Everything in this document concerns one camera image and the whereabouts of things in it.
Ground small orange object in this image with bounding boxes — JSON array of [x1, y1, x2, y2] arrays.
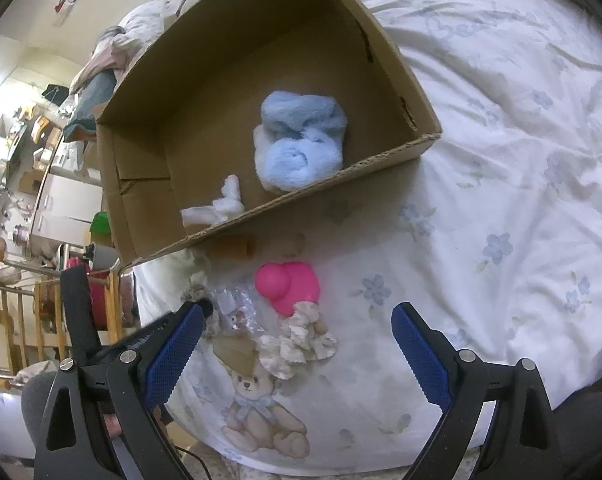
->
[[216, 238, 257, 261]]

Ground brown cardboard box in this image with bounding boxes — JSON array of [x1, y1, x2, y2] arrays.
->
[[96, 0, 443, 267]]

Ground pink heart-shaped toy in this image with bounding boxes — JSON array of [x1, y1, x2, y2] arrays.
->
[[254, 261, 323, 317]]

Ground green plastic container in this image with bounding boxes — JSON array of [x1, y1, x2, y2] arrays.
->
[[89, 211, 112, 248]]

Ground black cable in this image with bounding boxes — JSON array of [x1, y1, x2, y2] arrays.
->
[[173, 445, 214, 480]]

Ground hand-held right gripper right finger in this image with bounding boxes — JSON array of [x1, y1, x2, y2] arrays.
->
[[391, 302, 567, 480]]

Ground pile of pale clothes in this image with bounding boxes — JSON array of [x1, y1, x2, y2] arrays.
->
[[71, 0, 252, 96]]

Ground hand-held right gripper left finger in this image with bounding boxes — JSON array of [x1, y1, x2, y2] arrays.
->
[[33, 302, 207, 480]]

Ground person's right leg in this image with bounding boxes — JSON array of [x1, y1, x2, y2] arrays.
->
[[546, 370, 602, 480]]

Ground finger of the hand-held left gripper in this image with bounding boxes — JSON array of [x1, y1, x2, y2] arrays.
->
[[127, 299, 215, 352]]

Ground cream fluffy scrunchie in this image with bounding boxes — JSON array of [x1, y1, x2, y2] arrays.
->
[[259, 300, 338, 380]]

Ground pink plastic basket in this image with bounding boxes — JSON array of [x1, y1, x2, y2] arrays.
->
[[66, 256, 112, 333]]

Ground clear plastic bag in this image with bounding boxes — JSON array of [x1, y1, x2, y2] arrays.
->
[[208, 285, 264, 336]]

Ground white cabinet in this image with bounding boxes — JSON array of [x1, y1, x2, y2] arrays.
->
[[31, 172, 104, 256]]

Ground grey cup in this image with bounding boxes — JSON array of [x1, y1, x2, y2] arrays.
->
[[92, 242, 120, 272]]

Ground small white cloth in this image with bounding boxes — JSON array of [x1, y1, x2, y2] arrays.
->
[[181, 175, 247, 233]]

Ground dark teal cloth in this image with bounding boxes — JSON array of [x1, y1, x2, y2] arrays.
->
[[62, 72, 118, 143]]

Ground white floral bedsheet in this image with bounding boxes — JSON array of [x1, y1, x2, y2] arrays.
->
[[131, 0, 602, 476]]

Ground light blue plush toy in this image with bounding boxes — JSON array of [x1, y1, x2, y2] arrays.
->
[[253, 91, 349, 193]]

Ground wooden rack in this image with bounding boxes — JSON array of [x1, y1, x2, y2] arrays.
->
[[0, 240, 128, 376]]

